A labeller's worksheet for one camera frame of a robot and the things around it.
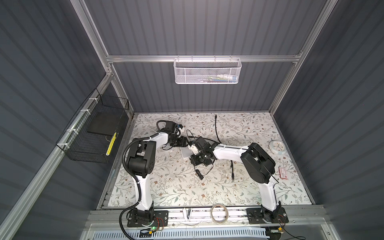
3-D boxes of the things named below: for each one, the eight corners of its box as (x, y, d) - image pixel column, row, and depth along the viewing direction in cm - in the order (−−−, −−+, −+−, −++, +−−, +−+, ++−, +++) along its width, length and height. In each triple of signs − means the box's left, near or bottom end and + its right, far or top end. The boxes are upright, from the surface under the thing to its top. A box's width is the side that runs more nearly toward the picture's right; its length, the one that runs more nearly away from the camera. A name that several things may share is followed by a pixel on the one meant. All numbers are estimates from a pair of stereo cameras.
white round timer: (271, 154, 98) (273, 152, 96) (267, 143, 104) (268, 140, 102) (286, 154, 98) (288, 152, 96) (281, 143, 104) (283, 140, 102)
